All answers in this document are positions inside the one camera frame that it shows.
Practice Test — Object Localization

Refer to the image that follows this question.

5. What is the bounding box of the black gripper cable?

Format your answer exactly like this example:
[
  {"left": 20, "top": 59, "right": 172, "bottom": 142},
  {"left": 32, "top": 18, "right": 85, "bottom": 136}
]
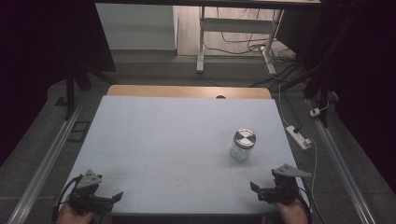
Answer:
[
  {"left": 51, "top": 175, "right": 84, "bottom": 224},
  {"left": 297, "top": 186, "right": 313, "bottom": 224}
]

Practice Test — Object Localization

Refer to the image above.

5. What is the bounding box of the white cabinet panel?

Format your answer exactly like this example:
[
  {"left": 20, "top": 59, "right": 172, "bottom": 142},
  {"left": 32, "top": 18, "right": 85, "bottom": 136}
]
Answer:
[{"left": 94, "top": 3, "right": 179, "bottom": 51}]

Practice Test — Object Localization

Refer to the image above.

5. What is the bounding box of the person's left hand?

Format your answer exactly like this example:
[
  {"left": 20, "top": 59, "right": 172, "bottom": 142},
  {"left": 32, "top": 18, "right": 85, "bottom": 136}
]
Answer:
[{"left": 55, "top": 202, "right": 94, "bottom": 224}]

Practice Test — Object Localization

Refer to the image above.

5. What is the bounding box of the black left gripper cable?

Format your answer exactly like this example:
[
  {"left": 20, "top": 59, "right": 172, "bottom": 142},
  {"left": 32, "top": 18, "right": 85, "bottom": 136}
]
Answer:
[{"left": 51, "top": 175, "right": 84, "bottom": 224}]

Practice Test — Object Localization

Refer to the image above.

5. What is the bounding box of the tangle of black cables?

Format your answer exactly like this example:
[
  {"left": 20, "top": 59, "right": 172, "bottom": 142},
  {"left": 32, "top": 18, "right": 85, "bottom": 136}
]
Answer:
[{"left": 204, "top": 7, "right": 302, "bottom": 90}]

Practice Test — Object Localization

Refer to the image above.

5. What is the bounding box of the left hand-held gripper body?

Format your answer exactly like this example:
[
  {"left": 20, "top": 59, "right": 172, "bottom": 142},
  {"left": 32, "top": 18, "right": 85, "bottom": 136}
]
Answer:
[{"left": 68, "top": 169, "right": 115, "bottom": 216}]

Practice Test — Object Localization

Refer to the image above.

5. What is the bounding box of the aluminium floor rail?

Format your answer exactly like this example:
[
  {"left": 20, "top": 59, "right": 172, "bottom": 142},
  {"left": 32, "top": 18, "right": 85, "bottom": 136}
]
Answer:
[
  {"left": 305, "top": 97, "right": 378, "bottom": 224},
  {"left": 6, "top": 92, "right": 88, "bottom": 224}
]

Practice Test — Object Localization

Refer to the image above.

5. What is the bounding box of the wooden table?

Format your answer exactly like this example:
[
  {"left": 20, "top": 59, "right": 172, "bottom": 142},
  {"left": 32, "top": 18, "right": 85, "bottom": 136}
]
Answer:
[{"left": 106, "top": 84, "right": 273, "bottom": 100}]

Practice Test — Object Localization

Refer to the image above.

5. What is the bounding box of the person's right hand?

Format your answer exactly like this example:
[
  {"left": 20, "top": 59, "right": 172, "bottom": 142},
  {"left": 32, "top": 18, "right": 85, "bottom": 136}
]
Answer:
[{"left": 274, "top": 198, "right": 309, "bottom": 224}]

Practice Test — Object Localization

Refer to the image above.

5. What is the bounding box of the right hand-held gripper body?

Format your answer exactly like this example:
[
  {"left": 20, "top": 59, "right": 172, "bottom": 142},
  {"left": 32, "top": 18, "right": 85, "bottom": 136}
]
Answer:
[{"left": 257, "top": 163, "right": 313, "bottom": 205}]

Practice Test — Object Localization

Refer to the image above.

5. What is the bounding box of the round silver metal lid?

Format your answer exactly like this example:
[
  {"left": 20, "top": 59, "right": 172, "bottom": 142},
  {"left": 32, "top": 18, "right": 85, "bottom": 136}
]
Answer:
[{"left": 233, "top": 128, "right": 257, "bottom": 149}]

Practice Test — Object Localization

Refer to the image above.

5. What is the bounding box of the black metal stand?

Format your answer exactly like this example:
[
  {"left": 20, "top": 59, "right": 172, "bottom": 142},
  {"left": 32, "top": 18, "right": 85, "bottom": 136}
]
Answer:
[{"left": 270, "top": 27, "right": 339, "bottom": 129}]

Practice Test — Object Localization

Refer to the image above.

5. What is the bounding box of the white table cover sheet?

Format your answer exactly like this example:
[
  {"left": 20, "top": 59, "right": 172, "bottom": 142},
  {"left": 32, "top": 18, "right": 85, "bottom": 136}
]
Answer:
[{"left": 59, "top": 95, "right": 313, "bottom": 216}]

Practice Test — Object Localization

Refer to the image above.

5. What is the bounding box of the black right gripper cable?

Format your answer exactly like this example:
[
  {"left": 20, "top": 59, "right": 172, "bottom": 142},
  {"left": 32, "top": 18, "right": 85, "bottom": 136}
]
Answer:
[{"left": 297, "top": 186, "right": 313, "bottom": 224}]

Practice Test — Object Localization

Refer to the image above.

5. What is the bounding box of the black rectangular floor frame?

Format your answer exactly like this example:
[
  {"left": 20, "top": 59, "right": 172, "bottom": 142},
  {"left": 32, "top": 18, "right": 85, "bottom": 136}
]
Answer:
[{"left": 66, "top": 120, "right": 92, "bottom": 144}]

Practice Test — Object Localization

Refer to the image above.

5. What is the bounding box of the black tripod stand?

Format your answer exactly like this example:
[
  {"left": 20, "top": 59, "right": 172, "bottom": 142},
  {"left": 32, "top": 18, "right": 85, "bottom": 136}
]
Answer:
[{"left": 55, "top": 60, "right": 117, "bottom": 121}]

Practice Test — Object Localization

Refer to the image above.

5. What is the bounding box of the clear glass jar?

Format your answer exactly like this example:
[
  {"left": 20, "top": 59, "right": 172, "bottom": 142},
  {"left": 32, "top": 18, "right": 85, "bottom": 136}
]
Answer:
[{"left": 229, "top": 128, "right": 257, "bottom": 162}]

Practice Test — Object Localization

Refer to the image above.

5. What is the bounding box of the long white cable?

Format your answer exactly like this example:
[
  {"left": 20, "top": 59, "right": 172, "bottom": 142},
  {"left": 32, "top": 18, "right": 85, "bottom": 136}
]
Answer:
[{"left": 277, "top": 84, "right": 328, "bottom": 224}]

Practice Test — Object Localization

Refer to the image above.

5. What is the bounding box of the white power strip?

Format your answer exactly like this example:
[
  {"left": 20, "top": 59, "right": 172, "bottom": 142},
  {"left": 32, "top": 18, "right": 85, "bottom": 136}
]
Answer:
[{"left": 285, "top": 125, "right": 313, "bottom": 151}]

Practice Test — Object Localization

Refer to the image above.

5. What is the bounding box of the black curtain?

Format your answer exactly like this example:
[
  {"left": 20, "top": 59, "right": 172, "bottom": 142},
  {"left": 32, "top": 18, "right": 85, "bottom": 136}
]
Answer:
[
  {"left": 0, "top": 0, "right": 117, "bottom": 167},
  {"left": 275, "top": 0, "right": 396, "bottom": 194}
]

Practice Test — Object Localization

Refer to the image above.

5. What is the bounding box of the white desk frame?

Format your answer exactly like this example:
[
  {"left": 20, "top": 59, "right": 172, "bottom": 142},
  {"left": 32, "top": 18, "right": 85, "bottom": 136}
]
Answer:
[{"left": 195, "top": 6, "right": 285, "bottom": 76}]

